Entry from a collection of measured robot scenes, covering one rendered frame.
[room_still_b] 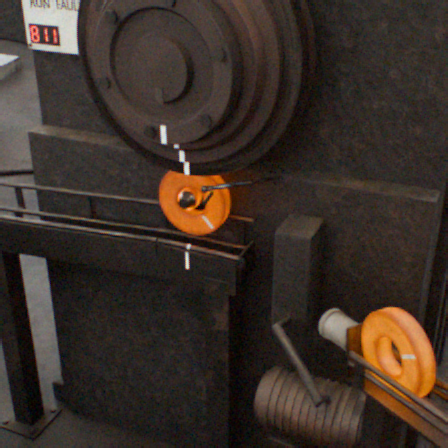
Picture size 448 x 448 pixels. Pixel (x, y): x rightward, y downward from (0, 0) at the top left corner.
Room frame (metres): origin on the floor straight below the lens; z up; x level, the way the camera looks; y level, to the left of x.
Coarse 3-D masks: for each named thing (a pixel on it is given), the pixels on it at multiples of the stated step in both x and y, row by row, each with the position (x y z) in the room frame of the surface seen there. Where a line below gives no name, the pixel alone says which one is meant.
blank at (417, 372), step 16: (368, 320) 0.97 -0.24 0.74; (384, 320) 0.94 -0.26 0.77; (400, 320) 0.91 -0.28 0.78; (368, 336) 0.97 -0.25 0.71; (384, 336) 0.93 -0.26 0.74; (400, 336) 0.90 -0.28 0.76; (416, 336) 0.89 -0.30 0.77; (368, 352) 0.96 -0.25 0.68; (384, 352) 0.95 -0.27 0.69; (400, 352) 0.89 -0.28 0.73; (416, 352) 0.86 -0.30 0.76; (432, 352) 0.87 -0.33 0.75; (384, 368) 0.93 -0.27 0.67; (400, 368) 0.93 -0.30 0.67; (416, 368) 0.86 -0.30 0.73; (432, 368) 0.86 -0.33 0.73; (416, 384) 0.85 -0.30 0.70; (432, 384) 0.86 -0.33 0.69
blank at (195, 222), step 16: (176, 176) 1.31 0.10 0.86; (192, 176) 1.29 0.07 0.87; (160, 192) 1.32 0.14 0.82; (176, 192) 1.31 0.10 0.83; (208, 192) 1.28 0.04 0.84; (224, 192) 1.28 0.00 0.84; (176, 208) 1.31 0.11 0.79; (208, 208) 1.28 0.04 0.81; (224, 208) 1.27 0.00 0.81; (176, 224) 1.31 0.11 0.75; (192, 224) 1.29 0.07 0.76; (208, 224) 1.28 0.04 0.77
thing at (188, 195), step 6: (186, 192) 1.28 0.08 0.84; (192, 192) 1.28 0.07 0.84; (198, 192) 1.29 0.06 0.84; (180, 198) 1.27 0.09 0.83; (186, 198) 1.27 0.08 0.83; (192, 198) 1.27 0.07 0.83; (198, 198) 1.28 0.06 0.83; (180, 204) 1.27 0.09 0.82; (186, 204) 1.26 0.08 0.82; (192, 204) 1.27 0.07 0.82; (198, 204) 1.29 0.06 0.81
